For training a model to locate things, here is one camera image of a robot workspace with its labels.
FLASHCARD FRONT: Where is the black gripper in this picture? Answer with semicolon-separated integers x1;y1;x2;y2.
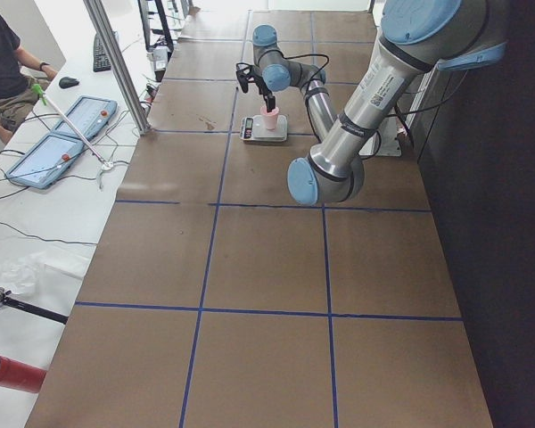
235;62;276;112

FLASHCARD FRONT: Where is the pink paper cup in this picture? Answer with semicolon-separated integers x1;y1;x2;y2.
260;105;279;131

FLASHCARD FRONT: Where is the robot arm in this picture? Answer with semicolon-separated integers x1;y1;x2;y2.
236;0;510;205

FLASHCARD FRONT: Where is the digital kitchen scale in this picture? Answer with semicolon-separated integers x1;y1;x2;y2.
240;115;288;143

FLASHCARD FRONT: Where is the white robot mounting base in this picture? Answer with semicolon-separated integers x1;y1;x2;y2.
359;116;402;158

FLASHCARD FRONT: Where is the black keyboard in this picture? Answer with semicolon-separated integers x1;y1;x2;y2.
93;34;111;72

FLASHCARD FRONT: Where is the black computer mouse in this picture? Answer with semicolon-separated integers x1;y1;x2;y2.
58;77;79;89

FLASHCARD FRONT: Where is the blue teach pendant near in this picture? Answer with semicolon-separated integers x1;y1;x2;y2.
4;133;84;190

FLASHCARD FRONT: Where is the grabber stick tool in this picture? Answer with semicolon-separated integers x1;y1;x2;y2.
31;84;128;189

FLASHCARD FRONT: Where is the seated person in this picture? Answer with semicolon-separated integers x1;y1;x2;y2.
0;14;58;144

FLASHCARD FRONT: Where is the black tripod rod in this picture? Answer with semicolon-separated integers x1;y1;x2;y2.
0;287;69;325

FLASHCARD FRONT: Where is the red cylinder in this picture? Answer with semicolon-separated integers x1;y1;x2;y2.
0;356;47;393

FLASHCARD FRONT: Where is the aluminium frame post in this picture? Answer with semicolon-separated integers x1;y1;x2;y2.
84;0;151;136

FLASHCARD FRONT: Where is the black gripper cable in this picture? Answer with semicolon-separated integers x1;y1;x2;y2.
280;53;469;161

